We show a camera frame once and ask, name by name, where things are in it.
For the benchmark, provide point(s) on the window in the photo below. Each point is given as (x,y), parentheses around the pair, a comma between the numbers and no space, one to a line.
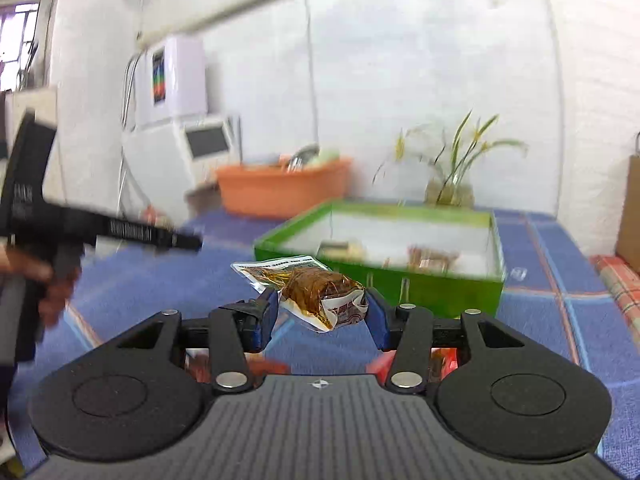
(17,45)

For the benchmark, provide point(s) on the glass vase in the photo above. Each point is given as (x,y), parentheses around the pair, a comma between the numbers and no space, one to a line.
(450,192)

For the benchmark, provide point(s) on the red snack packet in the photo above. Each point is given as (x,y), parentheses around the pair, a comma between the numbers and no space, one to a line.
(270,366)
(442,362)

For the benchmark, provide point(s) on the brown cardboard box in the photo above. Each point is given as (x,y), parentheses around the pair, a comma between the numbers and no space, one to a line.
(630,210)

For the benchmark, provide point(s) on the small brown snack packet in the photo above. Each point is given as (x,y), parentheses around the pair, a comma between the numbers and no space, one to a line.
(340,250)

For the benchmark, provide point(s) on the pale green bowl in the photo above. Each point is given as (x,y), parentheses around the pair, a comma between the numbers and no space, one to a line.
(325,156)

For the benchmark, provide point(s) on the white machine with screen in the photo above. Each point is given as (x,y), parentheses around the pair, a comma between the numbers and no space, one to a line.
(160,160)

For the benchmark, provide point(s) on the white wall appliance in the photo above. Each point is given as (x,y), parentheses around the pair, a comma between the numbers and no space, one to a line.
(180,75)

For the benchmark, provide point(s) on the green cardboard box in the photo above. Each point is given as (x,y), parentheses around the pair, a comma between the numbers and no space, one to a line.
(425,295)

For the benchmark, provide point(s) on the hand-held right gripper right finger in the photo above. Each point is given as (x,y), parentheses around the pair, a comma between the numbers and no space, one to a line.
(376,320)

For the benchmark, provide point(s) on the metal bowl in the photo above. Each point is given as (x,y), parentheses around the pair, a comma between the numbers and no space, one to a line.
(300,157)

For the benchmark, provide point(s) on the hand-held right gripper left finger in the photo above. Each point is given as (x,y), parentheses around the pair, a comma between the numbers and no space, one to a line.
(269,317)

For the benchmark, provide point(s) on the orange plastic basin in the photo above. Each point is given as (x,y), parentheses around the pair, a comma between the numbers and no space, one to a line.
(280,192)

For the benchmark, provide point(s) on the plaid cloth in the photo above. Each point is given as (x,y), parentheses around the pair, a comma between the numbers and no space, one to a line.
(622,285)

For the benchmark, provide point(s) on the blue patterned blanket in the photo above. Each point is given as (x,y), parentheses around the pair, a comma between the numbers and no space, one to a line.
(150,280)

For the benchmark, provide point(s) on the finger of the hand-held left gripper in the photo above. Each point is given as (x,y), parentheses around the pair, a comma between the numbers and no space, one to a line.
(130,232)

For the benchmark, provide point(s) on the person's left hand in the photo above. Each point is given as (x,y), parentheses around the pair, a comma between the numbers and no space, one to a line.
(57,295)

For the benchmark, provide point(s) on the yellow flowering plant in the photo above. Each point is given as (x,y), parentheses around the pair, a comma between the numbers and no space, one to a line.
(460,145)

